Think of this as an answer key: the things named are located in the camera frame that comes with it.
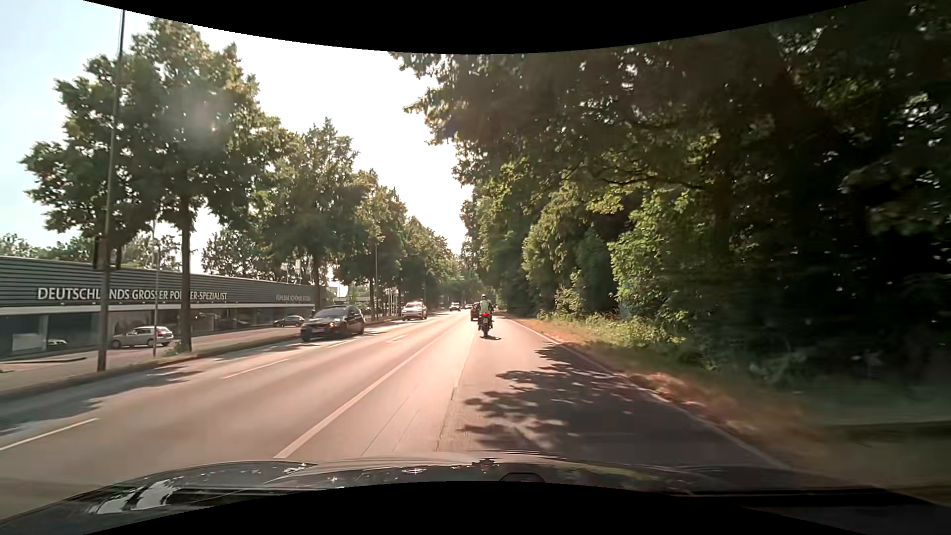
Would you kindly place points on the dark parked car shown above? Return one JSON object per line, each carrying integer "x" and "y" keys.
{"x": 289, "y": 321}

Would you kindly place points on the silver parked car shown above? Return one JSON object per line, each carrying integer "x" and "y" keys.
{"x": 141, "y": 337}

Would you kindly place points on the car's own bonnet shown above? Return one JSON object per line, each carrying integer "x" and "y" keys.
{"x": 416, "y": 475}

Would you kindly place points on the person on motorcycle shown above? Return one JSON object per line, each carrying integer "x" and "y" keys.
{"x": 485, "y": 315}

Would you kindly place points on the grey pavement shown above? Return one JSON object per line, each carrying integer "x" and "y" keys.
{"x": 52, "y": 369}

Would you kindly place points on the distant lamp post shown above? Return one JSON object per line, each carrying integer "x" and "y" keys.
{"x": 376, "y": 282}

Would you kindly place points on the thin grey pole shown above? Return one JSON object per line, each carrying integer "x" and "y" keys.
{"x": 155, "y": 297}

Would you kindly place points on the dense wood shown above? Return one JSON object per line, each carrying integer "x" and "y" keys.
{"x": 706, "y": 186}

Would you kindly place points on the dry grass verge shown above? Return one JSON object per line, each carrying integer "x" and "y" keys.
{"x": 743, "y": 405}

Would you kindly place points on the grey asphalt road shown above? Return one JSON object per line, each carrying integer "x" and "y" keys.
{"x": 416, "y": 386}

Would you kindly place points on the tall lamp post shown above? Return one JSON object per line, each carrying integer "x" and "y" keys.
{"x": 108, "y": 223}

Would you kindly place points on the row of roadside trees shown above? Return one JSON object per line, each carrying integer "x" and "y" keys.
{"x": 193, "y": 148}

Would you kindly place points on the dark hatchback car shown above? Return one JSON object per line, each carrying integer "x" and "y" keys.
{"x": 333, "y": 322}

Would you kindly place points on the white car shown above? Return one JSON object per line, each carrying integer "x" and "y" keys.
{"x": 414, "y": 310}

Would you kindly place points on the long grey showroom building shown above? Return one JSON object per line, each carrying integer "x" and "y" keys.
{"x": 67, "y": 297}

